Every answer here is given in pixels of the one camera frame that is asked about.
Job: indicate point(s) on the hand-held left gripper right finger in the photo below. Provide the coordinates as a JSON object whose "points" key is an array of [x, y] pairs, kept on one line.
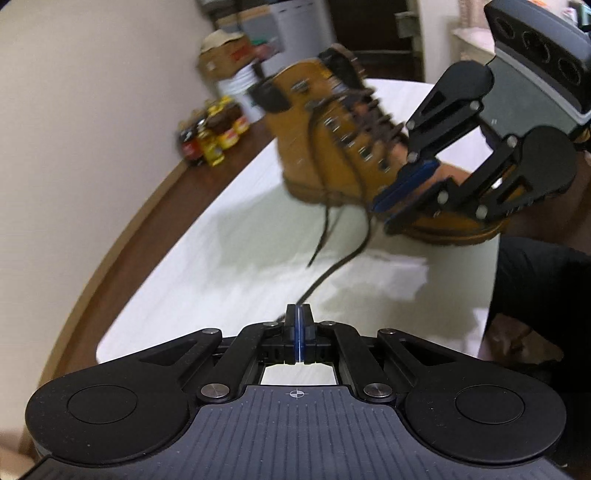
{"points": [[308, 339]]}

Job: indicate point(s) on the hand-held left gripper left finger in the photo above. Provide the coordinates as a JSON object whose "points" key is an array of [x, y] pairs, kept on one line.
{"points": [[292, 337]]}

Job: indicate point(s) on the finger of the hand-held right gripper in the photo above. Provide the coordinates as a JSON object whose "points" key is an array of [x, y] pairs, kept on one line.
{"points": [[406, 184], [415, 212]]}

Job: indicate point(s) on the dark brown shoelace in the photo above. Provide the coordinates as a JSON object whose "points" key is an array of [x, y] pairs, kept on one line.
{"points": [[318, 282]]}

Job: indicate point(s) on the tan leather boot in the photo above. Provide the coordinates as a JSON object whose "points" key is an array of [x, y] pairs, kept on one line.
{"points": [[323, 157]]}

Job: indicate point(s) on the dark brown door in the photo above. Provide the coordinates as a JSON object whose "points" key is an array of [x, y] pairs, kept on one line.
{"points": [[369, 27]]}

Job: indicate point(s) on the white plastic bucket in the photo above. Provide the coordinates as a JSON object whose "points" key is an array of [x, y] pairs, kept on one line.
{"points": [[235, 92]]}

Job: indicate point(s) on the cluster of cooking oil bottles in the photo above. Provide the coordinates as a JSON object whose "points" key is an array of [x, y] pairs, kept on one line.
{"points": [[212, 134]]}

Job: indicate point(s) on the cardboard box with red label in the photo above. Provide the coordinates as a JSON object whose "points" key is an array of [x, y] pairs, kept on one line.
{"points": [[226, 57]]}

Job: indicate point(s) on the white and dark wall cabinet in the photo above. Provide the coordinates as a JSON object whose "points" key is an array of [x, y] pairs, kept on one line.
{"points": [[295, 23]]}

